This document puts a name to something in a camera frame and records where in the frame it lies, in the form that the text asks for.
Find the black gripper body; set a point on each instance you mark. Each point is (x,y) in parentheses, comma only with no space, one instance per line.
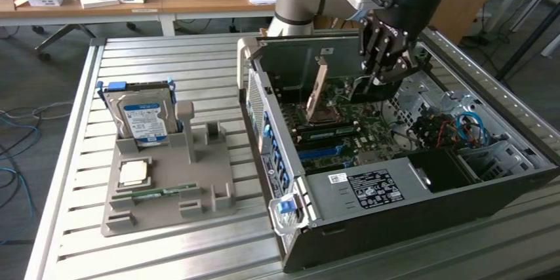
(415,8)

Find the graphics card with metal bracket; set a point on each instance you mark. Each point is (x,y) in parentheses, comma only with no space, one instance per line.
(319,90)

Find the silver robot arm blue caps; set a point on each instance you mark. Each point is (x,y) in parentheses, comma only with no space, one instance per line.
(294,4)

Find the silver perforated disk bay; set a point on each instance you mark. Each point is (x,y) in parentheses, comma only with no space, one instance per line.
(503,158)
(415,106)

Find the wooden cabinet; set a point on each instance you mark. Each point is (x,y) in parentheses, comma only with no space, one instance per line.
(476,4)

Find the green motherboard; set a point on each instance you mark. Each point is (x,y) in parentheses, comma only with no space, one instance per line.
(376,129)

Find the CPU socket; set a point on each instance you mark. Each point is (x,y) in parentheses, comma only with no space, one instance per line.
(334,115)

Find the green RAM stick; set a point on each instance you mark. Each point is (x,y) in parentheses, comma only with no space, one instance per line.
(328,133)
(154,192)

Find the blue expansion slot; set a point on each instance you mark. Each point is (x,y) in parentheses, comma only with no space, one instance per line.
(319,153)

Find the black plastic shroud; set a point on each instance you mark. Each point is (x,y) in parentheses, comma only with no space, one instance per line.
(442,172)

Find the gray power supply with label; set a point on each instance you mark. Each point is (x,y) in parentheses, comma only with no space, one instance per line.
(332,201)

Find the blue case latch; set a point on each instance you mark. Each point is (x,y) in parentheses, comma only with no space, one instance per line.
(287,206)

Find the open black PC case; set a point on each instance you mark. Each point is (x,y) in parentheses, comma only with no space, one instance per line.
(394,234)

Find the hard disk with blue carrier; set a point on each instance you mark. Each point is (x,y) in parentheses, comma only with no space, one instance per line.
(140,119)

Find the gray parts rack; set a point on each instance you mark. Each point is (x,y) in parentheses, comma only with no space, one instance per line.
(175,175)

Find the silver CPU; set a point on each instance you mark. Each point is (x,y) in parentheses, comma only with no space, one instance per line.
(134,173)

